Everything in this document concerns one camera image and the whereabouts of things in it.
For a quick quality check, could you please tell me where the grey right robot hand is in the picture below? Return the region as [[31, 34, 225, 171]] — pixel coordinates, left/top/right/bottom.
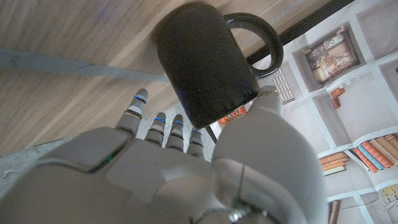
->
[[0, 85, 327, 224]]

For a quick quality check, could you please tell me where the black ceramic mug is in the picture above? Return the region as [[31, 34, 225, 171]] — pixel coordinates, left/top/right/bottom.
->
[[152, 1, 284, 130]]

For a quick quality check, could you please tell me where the printed bookshelf backdrop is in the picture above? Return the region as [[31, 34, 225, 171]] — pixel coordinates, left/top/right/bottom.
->
[[205, 0, 398, 224]]

